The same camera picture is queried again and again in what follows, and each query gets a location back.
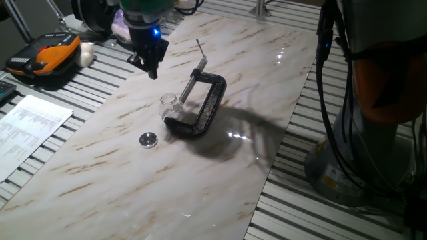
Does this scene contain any black C-clamp with steel screw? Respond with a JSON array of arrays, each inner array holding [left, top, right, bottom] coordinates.
[[163, 39, 228, 137]]

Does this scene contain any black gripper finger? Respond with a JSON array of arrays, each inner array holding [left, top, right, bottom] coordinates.
[[126, 52, 151, 73], [146, 61, 159, 81]]

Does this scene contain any large black round object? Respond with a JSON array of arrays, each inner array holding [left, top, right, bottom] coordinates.
[[71, 0, 124, 34]]

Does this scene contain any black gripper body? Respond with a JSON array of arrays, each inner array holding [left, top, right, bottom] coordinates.
[[128, 25, 170, 67]]

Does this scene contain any purple plastic bag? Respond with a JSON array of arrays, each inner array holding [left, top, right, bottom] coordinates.
[[111, 8, 133, 44]]

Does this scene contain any white printed paper sheet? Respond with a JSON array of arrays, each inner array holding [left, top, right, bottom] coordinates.
[[0, 94, 74, 183]]

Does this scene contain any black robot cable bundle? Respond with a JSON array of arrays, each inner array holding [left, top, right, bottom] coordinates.
[[173, 0, 427, 207]]

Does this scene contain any small white rounded object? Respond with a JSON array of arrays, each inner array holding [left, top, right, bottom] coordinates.
[[75, 42, 95, 69]]

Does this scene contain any marble pattern board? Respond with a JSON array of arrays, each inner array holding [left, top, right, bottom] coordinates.
[[0, 12, 320, 240]]

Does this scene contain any silver upright post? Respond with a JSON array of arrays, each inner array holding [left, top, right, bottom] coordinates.
[[248, 0, 272, 18]]

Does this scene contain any silver metal jar lid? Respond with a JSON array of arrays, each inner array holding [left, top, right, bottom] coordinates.
[[138, 131, 159, 149]]

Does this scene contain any grey metal strut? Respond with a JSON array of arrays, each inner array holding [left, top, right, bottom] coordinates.
[[3, 0, 34, 43]]

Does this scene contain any silver tripod leg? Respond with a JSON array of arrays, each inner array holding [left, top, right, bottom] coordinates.
[[45, 0, 73, 33]]

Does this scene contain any small clear glass jar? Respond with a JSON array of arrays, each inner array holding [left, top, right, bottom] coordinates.
[[158, 93, 185, 123]]

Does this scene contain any orange and black teach pendant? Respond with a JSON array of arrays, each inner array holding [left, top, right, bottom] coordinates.
[[5, 32, 82, 79]]

